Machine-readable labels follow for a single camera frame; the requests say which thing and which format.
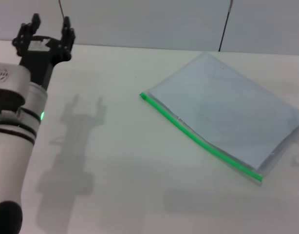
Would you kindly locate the clear green-zip document bag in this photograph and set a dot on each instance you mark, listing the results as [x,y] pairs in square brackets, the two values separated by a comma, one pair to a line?
[225,109]

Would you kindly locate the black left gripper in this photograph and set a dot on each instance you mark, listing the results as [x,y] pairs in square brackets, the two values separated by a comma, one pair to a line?
[42,58]

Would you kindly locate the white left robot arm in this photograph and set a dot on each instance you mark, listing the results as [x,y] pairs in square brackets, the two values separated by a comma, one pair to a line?
[13,158]

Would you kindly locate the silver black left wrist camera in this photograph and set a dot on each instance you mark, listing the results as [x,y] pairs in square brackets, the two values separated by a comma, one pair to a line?
[8,80]

